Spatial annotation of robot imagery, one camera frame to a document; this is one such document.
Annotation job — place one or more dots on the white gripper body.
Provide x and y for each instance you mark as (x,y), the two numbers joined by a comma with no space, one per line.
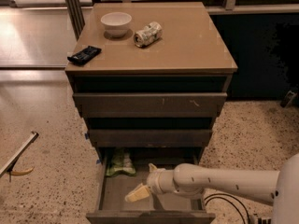
(154,181)

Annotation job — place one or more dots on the green rice chip bag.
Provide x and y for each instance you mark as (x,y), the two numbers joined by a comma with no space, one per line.
(120,163)

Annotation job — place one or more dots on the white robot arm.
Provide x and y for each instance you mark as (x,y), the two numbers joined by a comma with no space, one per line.
(280,189)

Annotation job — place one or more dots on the open bottom drawer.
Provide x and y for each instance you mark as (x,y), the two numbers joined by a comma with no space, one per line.
(111,207)

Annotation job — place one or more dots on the middle drawer front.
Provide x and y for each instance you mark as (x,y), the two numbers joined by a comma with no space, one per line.
(150,138)

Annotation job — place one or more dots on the brown drawer cabinet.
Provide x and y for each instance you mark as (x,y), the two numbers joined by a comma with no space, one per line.
(189,57)

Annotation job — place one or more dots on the top drawer front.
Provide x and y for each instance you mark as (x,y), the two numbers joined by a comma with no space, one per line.
(149,105)

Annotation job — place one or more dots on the power strip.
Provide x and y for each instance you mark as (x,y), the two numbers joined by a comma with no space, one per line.
(260,219)

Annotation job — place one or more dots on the black snack bar wrapper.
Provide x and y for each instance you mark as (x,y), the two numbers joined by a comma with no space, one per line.
(84,56)

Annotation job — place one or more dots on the crushed silver can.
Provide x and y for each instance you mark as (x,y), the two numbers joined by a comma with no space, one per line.
(148,35)

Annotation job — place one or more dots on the metal bar with yellow hook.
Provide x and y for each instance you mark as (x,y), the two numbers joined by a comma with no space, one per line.
(8,167)

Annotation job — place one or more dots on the white ceramic bowl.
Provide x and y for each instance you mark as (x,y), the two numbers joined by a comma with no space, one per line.
(116,24)

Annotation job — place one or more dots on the small dark floor object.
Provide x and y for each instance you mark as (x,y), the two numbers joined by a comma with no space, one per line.
(288,98)

